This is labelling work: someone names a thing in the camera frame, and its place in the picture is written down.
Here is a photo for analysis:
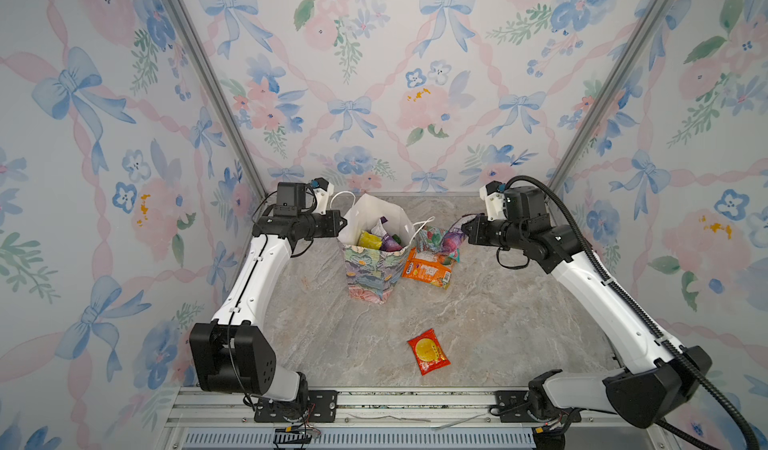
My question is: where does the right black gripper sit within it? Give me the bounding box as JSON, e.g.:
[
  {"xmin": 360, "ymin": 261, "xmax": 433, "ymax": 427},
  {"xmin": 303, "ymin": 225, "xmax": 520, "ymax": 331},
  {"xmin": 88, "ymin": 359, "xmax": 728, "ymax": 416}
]
[{"xmin": 459, "ymin": 216, "xmax": 526, "ymax": 255}]

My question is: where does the floral paper gift bag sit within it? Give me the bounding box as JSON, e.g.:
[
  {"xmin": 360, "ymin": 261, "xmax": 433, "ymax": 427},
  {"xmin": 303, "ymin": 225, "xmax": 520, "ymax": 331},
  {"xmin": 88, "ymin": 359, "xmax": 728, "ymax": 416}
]
[{"xmin": 337, "ymin": 194, "xmax": 433, "ymax": 304}]

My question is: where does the small purple snack packet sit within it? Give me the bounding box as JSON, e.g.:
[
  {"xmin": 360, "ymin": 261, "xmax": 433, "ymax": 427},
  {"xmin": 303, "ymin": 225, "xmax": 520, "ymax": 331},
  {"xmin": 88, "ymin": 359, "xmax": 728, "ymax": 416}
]
[{"xmin": 440, "ymin": 227, "xmax": 466, "ymax": 255}]

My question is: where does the teal Fox's candy packet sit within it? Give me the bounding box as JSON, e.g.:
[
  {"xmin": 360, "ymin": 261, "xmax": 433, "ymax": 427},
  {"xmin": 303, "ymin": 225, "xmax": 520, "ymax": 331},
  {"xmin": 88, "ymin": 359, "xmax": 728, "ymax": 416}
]
[{"xmin": 416, "ymin": 226, "xmax": 460, "ymax": 266}]

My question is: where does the orange snack packet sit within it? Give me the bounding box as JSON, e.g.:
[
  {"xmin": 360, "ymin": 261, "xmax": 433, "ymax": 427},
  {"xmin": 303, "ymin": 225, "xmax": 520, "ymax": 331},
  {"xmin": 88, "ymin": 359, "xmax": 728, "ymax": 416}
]
[{"xmin": 402, "ymin": 248, "xmax": 456, "ymax": 288}]

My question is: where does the red snack packet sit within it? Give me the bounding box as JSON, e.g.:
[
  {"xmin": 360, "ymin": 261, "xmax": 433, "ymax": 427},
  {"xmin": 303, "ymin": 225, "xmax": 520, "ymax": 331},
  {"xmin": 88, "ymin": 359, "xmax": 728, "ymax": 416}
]
[{"xmin": 408, "ymin": 329, "xmax": 451, "ymax": 376}]

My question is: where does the yellow snack packet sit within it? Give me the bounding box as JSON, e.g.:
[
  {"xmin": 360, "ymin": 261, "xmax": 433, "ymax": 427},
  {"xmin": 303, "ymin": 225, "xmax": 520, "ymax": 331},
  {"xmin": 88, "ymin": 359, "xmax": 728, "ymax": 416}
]
[{"xmin": 357, "ymin": 231, "xmax": 383, "ymax": 250}]

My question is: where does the large purple snack packet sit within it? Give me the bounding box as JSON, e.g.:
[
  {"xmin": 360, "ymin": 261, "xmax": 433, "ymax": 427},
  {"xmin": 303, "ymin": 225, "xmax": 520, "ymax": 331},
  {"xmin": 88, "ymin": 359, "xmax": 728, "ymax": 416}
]
[{"xmin": 370, "ymin": 216, "xmax": 403, "ymax": 252}]

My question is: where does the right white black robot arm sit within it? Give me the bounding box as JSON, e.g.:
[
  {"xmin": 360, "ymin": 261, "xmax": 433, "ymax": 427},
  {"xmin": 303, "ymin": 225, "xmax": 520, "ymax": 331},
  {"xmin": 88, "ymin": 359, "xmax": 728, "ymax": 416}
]
[{"xmin": 462, "ymin": 214, "xmax": 712, "ymax": 428}]

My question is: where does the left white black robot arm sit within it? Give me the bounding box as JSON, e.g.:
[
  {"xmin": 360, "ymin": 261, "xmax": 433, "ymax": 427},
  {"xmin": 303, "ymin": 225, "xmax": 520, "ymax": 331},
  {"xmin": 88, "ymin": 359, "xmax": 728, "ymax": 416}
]
[{"xmin": 189, "ymin": 210, "xmax": 347, "ymax": 406}]

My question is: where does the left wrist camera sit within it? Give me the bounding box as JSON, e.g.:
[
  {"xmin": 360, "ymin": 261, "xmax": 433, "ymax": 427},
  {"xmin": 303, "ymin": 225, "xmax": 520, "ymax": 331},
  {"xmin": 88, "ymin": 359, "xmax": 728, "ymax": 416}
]
[{"xmin": 274, "ymin": 177, "xmax": 335, "ymax": 217}]

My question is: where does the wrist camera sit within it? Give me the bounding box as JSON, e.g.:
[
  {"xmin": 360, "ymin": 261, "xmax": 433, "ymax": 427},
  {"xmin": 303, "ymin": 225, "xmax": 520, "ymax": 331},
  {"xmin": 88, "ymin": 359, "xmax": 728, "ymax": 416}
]
[
  {"xmin": 479, "ymin": 181, "xmax": 547, "ymax": 223},
  {"xmin": 274, "ymin": 177, "xmax": 335, "ymax": 217}
]

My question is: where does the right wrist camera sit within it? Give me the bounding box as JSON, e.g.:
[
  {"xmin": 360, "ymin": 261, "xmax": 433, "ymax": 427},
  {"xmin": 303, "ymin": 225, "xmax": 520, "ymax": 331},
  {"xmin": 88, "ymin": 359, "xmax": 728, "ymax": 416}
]
[{"xmin": 479, "ymin": 181, "xmax": 547, "ymax": 223}]

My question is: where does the black corrugated cable conduit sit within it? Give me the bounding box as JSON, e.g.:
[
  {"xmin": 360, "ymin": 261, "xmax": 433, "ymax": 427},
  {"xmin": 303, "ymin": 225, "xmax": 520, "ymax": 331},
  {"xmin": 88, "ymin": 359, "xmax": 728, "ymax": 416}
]
[{"xmin": 506, "ymin": 175, "xmax": 763, "ymax": 450}]

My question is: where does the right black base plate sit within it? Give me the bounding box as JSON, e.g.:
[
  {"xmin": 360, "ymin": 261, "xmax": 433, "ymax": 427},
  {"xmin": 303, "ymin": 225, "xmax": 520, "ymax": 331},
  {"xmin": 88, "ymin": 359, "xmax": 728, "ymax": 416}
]
[{"xmin": 488, "ymin": 389, "xmax": 573, "ymax": 425}]

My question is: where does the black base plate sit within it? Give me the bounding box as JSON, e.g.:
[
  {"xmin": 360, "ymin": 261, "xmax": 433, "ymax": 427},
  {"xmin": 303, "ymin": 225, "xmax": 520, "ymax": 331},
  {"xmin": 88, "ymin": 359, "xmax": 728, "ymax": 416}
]
[
  {"xmin": 488, "ymin": 389, "xmax": 573, "ymax": 425},
  {"xmin": 254, "ymin": 390, "xmax": 339, "ymax": 424}
]

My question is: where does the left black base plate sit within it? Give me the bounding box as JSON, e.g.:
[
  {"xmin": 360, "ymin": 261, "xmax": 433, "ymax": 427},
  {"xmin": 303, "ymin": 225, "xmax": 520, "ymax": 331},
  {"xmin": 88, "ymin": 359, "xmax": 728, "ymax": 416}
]
[{"xmin": 254, "ymin": 390, "xmax": 339, "ymax": 424}]

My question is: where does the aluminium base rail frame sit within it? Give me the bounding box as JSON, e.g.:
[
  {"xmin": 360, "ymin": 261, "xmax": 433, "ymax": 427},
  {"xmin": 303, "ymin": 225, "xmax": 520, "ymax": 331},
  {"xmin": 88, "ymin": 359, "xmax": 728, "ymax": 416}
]
[{"xmin": 155, "ymin": 387, "xmax": 679, "ymax": 449}]

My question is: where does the right aluminium corner post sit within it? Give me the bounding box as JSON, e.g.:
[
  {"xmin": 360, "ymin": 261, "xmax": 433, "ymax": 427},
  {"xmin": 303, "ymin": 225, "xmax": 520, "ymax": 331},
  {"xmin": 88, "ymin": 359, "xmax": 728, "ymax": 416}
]
[{"xmin": 549, "ymin": 0, "xmax": 675, "ymax": 190}]

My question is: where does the aluminium corner post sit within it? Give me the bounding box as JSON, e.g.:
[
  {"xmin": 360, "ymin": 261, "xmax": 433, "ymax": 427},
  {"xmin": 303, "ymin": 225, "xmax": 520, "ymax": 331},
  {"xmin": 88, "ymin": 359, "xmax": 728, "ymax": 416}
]
[
  {"xmin": 549, "ymin": 0, "xmax": 675, "ymax": 190},
  {"xmin": 161, "ymin": 0, "xmax": 266, "ymax": 197}
]

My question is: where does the left aluminium corner post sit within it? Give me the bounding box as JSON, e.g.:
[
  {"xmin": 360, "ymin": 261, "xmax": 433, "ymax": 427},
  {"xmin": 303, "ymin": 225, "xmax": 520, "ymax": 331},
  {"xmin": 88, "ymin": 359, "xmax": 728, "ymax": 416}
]
[{"xmin": 161, "ymin": 0, "xmax": 266, "ymax": 197}]

